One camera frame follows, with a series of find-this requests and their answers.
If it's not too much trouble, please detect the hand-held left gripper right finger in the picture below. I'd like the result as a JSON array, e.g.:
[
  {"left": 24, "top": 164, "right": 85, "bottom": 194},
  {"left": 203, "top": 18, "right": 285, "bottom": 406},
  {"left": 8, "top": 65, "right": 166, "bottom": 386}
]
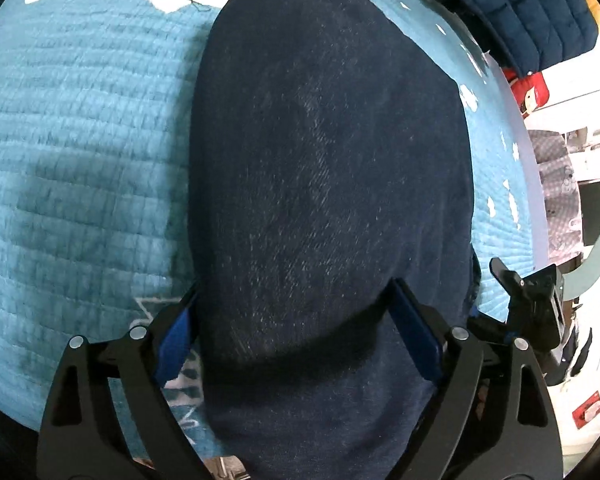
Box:
[{"left": 387, "top": 277, "right": 565, "bottom": 480}]

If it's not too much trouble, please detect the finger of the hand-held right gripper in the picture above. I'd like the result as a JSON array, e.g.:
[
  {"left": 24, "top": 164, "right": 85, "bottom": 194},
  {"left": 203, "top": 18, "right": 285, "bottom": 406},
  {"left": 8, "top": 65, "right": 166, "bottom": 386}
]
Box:
[
  {"left": 489, "top": 257, "right": 524, "bottom": 293},
  {"left": 467, "top": 310, "right": 512, "bottom": 346}
]

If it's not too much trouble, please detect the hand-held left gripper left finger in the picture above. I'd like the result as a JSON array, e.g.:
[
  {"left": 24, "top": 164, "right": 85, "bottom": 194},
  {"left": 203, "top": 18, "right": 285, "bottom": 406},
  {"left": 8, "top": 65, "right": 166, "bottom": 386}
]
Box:
[{"left": 36, "top": 280, "right": 211, "bottom": 480}]

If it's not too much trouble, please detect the dark denim jacket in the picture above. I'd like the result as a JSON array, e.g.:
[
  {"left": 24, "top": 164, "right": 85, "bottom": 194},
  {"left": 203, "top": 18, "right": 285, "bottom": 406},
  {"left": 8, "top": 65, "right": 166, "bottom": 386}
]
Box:
[{"left": 187, "top": 0, "right": 481, "bottom": 480}]

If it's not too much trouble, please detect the red white packet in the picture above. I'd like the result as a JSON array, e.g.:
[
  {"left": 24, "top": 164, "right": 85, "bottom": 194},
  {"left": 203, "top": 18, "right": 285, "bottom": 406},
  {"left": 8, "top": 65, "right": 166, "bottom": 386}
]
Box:
[{"left": 572, "top": 392, "right": 600, "bottom": 426}]

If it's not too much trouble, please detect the red and white plush toy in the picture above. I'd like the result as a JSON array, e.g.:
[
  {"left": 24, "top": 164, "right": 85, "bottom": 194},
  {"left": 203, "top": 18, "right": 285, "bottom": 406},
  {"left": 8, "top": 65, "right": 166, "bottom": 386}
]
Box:
[{"left": 502, "top": 70, "right": 551, "bottom": 118}]

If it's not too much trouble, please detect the teal quilted bed sheet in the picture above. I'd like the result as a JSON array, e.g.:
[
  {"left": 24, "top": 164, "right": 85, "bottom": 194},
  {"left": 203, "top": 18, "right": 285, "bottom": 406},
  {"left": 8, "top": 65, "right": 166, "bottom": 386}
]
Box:
[{"left": 0, "top": 0, "right": 538, "bottom": 461}]

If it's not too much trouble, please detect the yellow navy puffer jacket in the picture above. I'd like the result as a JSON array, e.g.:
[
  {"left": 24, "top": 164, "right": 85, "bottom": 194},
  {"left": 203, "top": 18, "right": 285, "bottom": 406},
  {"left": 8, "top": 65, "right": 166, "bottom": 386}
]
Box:
[{"left": 420, "top": 0, "right": 600, "bottom": 73}]

